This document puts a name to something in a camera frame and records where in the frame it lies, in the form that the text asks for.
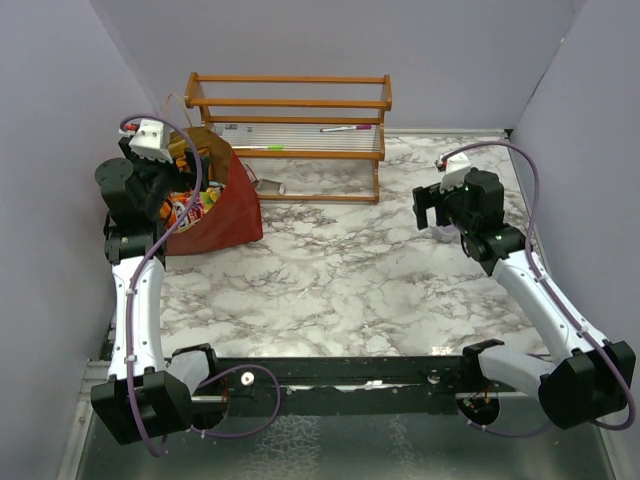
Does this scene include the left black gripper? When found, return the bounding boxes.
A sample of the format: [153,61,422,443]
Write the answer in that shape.
[120,137,210,218]

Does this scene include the Fox's fruits candy bag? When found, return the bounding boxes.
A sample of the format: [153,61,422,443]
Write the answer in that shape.
[167,186,223,233]

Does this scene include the orange honey dijon chips bag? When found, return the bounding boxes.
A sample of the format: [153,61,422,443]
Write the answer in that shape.
[168,132,211,173]

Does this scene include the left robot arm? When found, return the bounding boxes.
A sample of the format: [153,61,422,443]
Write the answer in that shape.
[90,138,221,445]

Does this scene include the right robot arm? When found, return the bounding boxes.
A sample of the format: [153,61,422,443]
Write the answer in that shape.
[412,168,636,429]

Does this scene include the red paper bag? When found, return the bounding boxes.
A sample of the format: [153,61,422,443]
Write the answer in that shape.
[159,123,263,256]

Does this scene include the small grey cup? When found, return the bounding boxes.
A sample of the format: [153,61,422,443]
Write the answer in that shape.
[431,225,459,244]

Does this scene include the purple marker pen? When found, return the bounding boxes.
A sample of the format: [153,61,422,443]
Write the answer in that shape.
[319,124,373,133]

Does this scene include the small packet behind gripper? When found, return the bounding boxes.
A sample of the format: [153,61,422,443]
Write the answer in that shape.
[255,179,285,196]

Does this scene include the green marker pen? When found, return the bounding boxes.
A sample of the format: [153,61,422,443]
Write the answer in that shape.
[233,144,284,151]

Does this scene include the wooden shelf rack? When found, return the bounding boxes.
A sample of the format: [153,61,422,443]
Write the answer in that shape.
[184,72,392,204]

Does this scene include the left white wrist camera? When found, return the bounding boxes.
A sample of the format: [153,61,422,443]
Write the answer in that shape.
[119,118,173,164]

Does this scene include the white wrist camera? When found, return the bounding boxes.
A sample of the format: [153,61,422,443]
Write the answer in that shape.
[119,118,173,164]
[435,153,471,193]

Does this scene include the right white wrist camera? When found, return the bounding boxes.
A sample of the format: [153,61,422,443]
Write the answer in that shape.
[435,153,471,193]

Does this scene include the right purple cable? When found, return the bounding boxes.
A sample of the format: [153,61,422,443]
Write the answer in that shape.
[434,140,637,439]

